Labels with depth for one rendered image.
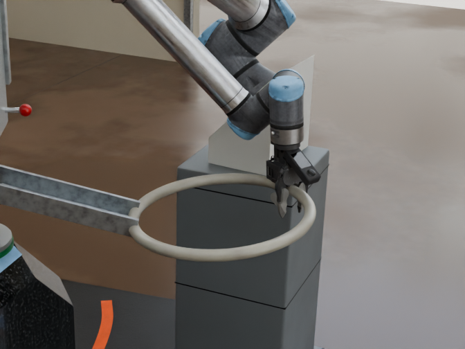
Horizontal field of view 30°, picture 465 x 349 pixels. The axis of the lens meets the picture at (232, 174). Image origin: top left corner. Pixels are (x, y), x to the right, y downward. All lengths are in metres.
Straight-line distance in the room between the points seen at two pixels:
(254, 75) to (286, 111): 0.52
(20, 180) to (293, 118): 0.72
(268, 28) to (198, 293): 0.92
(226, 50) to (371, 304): 1.47
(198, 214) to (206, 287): 0.26
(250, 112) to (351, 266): 1.79
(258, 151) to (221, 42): 0.37
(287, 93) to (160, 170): 2.83
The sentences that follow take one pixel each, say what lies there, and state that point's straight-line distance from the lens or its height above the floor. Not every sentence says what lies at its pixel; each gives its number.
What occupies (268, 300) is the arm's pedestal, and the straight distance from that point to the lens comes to 2.87.
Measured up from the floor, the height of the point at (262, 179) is 0.97.
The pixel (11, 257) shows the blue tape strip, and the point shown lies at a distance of 2.34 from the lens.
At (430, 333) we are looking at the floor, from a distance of 3.65.
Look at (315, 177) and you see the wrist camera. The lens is 2.29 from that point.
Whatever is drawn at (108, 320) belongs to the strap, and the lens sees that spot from 3.56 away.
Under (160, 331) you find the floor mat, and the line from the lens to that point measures 3.49.
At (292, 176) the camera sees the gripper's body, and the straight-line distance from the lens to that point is 2.35.
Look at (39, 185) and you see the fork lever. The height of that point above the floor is 1.00.
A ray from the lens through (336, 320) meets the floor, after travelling 3.65.
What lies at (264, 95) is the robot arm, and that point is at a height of 1.19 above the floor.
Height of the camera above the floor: 1.90
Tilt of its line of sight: 22 degrees down
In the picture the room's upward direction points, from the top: 2 degrees clockwise
